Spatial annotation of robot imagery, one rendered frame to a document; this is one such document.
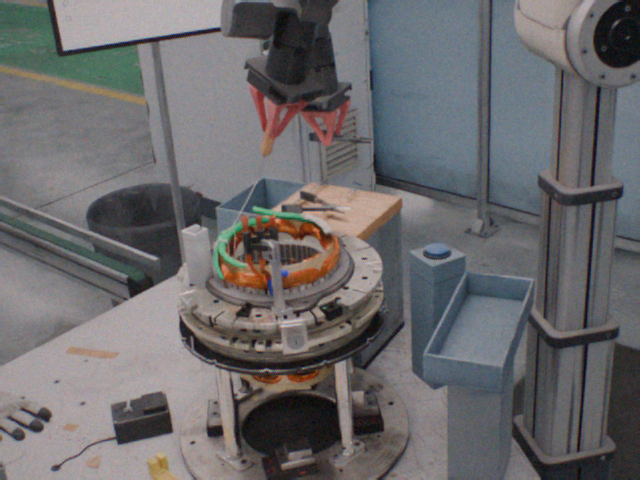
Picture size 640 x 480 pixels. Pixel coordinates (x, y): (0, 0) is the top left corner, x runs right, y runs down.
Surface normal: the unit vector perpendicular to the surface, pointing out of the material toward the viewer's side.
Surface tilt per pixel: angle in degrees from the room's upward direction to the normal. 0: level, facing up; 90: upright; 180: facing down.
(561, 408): 90
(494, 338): 0
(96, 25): 83
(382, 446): 0
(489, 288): 90
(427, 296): 90
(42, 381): 0
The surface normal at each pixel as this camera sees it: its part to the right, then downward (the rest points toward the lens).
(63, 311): -0.07, -0.90
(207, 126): -0.65, 0.37
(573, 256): 0.21, 0.41
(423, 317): -0.87, 0.26
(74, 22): 0.36, 0.27
